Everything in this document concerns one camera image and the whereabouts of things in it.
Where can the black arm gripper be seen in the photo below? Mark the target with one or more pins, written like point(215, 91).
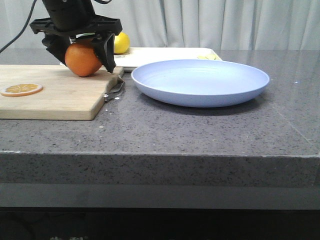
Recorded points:
point(68, 18)

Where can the orange fruit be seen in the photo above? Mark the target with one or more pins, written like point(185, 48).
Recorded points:
point(81, 59)

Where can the light blue plastic plate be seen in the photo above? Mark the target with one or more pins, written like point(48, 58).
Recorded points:
point(200, 83)

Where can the cream plastic tray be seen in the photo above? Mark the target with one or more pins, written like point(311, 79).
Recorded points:
point(137, 56)

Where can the yellow lemon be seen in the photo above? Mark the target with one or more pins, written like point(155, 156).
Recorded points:
point(121, 43)

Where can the wooden cutting board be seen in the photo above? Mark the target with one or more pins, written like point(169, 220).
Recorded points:
point(65, 96)

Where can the orange slice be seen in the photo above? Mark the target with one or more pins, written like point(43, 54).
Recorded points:
point(22, 89)

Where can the yellow plastic knife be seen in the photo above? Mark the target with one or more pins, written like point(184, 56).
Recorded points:
point(208, 57)

